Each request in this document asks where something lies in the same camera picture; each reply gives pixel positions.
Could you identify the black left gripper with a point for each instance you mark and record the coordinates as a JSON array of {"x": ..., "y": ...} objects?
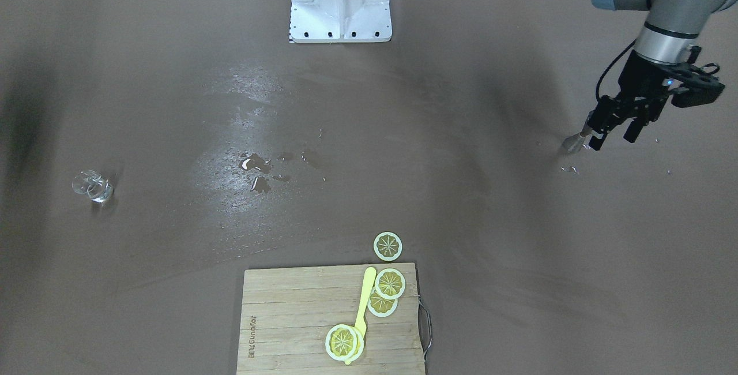
[{"x": 640, "y": 78}]

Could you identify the steel measuring jigger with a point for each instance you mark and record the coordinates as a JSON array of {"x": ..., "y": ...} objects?
[{"x": 575, "y": 143}]

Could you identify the clear glass shaker cup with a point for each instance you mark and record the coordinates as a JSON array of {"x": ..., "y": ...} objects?
[{"x": 93, "y": 185}]

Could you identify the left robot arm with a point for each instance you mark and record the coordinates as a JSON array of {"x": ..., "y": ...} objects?
[{"x": 668, "y": 31}]

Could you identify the lemon slice off board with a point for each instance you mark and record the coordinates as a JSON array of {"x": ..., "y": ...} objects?
[{"x": 387, "y": 246}]

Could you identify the lemon slice upper pair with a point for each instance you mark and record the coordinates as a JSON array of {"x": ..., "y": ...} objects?
[{"x": 390, "y": 284}]

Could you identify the lemon slice pair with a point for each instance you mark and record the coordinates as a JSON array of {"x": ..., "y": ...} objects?
[
  {"x": 390, "y": 284},
  {"x": 380, "y": 306}
]

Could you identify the lemon slice lower pair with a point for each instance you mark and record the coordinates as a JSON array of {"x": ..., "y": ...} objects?
[{"x": 380, "y": 306}]

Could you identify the yellow plastic spoon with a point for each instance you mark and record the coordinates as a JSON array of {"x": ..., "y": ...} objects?
[{"x": 360, "y": 325}]

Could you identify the lemon slice on spoon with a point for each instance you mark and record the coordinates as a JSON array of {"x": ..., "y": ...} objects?
[{"x": 344, "y": 343}]

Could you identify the bamboo cutting board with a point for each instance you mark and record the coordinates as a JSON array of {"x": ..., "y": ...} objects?
[{"x": 286, "y": 314}]

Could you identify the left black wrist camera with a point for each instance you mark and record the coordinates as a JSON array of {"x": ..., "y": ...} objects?
[{"x": 698, "y": 85}]

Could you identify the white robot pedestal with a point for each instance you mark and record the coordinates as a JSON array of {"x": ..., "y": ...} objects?
[{"x": 333, "y": 21}]

